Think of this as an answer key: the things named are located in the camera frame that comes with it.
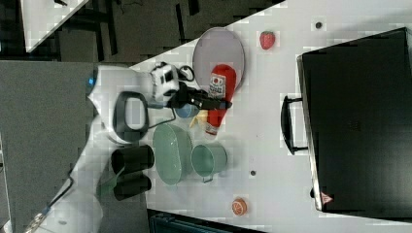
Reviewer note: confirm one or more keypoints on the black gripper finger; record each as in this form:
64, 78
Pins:
208, 104
199, 93

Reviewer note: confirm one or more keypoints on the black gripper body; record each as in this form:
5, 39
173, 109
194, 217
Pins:
182, 97

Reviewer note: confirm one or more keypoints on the red plush ketchup bottle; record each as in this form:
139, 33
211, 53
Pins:
222, 85

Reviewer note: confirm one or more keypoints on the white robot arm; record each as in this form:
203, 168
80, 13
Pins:
122, 98

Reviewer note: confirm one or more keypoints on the green oval strainer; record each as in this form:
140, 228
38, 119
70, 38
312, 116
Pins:
172, 149

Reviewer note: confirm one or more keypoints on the yellow plush banana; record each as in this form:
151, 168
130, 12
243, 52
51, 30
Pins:
201, 117

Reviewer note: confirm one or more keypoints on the blue bowl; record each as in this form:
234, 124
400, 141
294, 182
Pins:
187, 111

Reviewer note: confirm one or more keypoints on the grey oval plate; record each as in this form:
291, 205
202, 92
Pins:
217, 46

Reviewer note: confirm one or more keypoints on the green metal bucket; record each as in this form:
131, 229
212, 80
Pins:
207, 160

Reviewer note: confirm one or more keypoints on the red plush strawberry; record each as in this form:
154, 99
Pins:
267, 40

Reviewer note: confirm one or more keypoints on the lower black cylinder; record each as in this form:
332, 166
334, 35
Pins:
132, 187

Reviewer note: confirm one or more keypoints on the orange slice toy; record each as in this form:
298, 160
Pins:
239, 206

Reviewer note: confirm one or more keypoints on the green spatula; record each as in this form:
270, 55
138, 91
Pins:
109, 185

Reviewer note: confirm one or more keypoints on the dark teal crate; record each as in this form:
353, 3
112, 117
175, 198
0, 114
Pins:
162, 222

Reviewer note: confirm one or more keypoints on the black oven appliance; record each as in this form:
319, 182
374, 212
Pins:
356, 99

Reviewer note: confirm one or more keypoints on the white background table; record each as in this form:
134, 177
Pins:
40, 18

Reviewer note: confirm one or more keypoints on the black oven door handle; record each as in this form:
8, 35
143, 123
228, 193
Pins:
286, 124

